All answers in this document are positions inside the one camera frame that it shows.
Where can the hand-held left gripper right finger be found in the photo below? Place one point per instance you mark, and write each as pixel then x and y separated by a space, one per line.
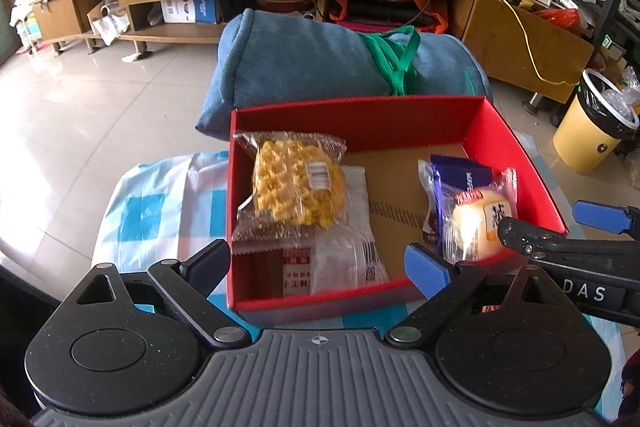
pixel 425 269

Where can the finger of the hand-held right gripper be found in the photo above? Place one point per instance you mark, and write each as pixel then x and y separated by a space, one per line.
pixel 535 239
pixel 597 214

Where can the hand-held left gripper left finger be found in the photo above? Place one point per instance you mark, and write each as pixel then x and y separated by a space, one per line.
pixel 207 262

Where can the clear-wrapped bun packet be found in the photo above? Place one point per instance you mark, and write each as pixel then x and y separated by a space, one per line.
pixel 475 222

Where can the white translucent snack packet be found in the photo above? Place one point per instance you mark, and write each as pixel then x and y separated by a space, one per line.
pixel 350 232

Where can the red-white snack packet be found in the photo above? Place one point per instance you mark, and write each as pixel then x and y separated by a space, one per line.
pixel 297 269

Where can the blue wrapper snack packet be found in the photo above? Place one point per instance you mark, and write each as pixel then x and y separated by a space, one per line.
pixel 457 177

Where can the yellow corn snack packet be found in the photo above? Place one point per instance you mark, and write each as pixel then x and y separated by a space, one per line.
pixel 295 187

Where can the red cardboard box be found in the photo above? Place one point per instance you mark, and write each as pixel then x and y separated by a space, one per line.
pixel 375 127

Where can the blue-white checked cloth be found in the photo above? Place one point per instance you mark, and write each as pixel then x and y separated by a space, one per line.
pixel 160 207

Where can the yellow trash bin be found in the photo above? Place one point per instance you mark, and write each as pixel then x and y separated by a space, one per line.
pixel 580 142

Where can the wooden media stand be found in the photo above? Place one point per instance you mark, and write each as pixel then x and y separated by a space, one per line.
pixel 515 32

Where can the red plastic bag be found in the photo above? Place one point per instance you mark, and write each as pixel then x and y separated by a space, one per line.
pixel 557 18

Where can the rolled blue blanket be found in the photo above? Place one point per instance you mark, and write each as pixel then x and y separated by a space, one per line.
pixel 300 62

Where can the orange plastic bag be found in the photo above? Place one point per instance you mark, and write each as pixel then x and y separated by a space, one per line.
pixel 437 14

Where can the blue-white cardboard box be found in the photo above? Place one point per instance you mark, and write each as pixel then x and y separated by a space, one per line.
pixel 192 11

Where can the white paper bag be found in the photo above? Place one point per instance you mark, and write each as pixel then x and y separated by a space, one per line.
pixel 110 27

